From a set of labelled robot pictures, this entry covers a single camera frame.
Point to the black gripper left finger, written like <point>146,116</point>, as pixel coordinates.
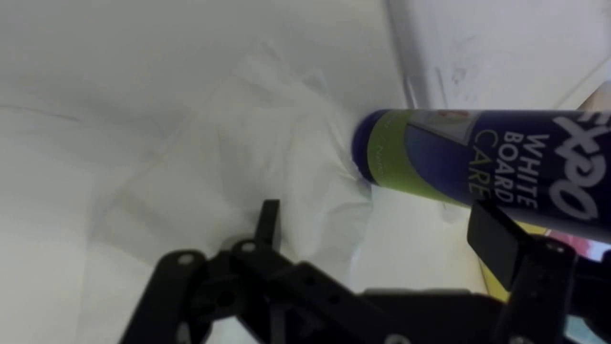
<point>268,223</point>

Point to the blue whiteboard cleaner bottle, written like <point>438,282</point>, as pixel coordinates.
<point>551,168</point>

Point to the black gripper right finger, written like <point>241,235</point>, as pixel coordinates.
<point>505,244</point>

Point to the white napkin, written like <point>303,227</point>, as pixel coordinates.
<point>266,131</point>

